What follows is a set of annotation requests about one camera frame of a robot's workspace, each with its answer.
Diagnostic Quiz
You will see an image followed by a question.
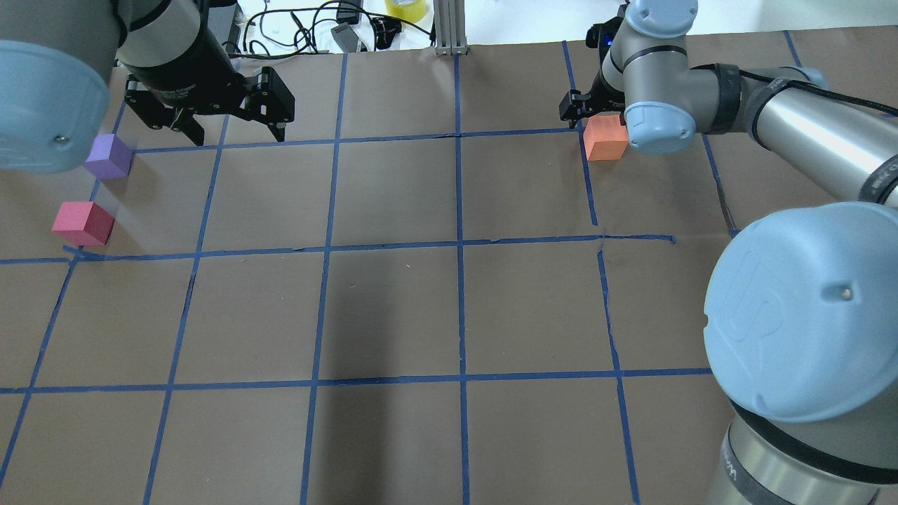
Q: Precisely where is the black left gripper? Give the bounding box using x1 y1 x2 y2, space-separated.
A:
125 67 295 146

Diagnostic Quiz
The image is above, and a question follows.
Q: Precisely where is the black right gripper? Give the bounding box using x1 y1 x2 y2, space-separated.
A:
559 70 625 129

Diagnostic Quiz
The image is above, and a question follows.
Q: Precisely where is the orange foam cube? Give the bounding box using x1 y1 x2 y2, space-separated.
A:
583 114 629 162

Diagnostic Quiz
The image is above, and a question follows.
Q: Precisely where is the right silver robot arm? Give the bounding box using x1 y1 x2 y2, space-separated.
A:
559 1 897 504

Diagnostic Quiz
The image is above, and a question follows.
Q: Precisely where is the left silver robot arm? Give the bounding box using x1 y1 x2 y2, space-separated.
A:
1 1 295 173

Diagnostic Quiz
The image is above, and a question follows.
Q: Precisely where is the purple foam cube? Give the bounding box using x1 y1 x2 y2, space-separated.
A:
83 133 134 181

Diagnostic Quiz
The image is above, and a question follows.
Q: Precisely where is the black power adapter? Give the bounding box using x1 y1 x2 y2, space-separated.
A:
330 23 369 53

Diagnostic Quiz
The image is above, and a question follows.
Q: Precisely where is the pink foam cube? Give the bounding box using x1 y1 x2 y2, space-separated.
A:
51 201 116 246

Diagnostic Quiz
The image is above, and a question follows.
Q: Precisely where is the yellow tape roll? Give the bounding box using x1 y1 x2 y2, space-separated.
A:
384 0 429 23

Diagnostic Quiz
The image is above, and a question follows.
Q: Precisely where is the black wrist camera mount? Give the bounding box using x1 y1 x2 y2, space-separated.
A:
584 18 620 51

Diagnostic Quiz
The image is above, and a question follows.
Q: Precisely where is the aluminium frame post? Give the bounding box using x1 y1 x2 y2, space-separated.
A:
433 0 469 55

